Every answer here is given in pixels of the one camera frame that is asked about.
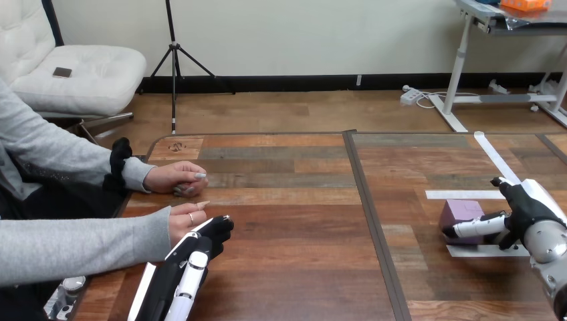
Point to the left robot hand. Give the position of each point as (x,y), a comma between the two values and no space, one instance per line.
(170,283)

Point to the dark smartphone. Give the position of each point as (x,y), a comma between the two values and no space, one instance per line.
(62,72)

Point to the white power strip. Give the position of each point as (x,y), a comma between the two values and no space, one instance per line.
(409,95)

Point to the white cushioned chair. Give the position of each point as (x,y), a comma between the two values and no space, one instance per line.
(88,71)

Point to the person's forearm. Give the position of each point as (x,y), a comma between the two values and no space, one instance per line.
(79,243)
(84,157)

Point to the silver metal fixture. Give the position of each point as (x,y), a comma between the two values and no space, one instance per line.
(66,297)

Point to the person's hand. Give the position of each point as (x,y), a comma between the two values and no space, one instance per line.
(170,177)
(181,221)

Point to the person's body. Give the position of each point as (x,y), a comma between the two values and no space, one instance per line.
(17,133)

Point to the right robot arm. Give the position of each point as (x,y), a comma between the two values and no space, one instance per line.
(549,248)

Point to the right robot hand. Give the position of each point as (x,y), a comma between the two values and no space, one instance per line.
(527,206)

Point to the white desk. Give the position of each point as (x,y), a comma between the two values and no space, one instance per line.
(456,75)

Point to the black tripod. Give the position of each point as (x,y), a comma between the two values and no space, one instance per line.
(173,57)

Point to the purple block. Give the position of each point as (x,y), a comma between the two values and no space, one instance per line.
(460,211)

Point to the orange thing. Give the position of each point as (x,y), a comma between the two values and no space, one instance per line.
(527,4)

